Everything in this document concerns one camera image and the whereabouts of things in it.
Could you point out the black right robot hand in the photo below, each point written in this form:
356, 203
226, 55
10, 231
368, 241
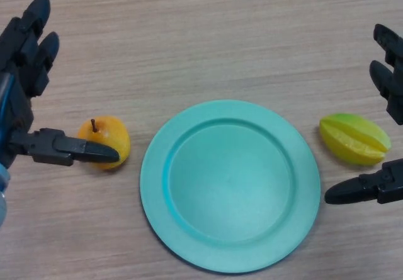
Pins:
352, 192

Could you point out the teal green round plate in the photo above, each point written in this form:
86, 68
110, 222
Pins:
230, 192

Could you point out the yellow green starfruit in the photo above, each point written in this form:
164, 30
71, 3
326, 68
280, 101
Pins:
355, 138

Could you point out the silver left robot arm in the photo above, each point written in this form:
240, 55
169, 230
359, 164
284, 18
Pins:
2, 198

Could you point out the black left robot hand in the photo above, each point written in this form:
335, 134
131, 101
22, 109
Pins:
19, 78

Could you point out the yellow orange pear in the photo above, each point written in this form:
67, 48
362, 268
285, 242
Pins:
113, 132

